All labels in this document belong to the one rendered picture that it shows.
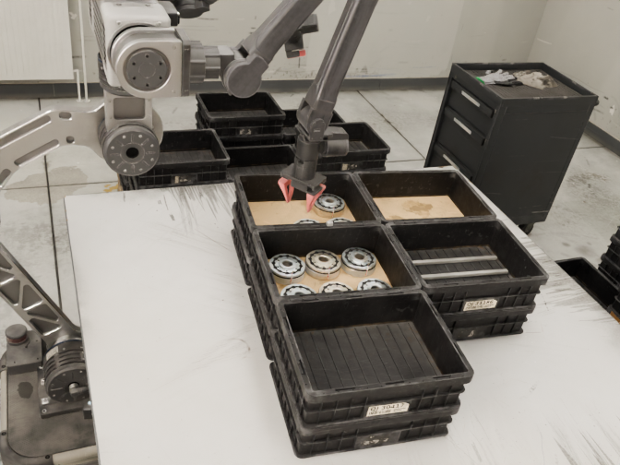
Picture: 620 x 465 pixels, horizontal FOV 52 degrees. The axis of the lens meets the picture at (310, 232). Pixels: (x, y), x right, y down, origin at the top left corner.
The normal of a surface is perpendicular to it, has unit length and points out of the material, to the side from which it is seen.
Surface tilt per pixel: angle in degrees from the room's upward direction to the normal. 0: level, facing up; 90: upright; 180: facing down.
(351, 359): 0
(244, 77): 90
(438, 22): 90
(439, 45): 90
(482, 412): 0
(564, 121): 90
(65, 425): 0
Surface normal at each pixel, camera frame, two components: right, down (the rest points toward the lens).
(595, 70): -0.92, 0.11
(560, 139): 0.36, 0.58
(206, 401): 0.14, -0.81
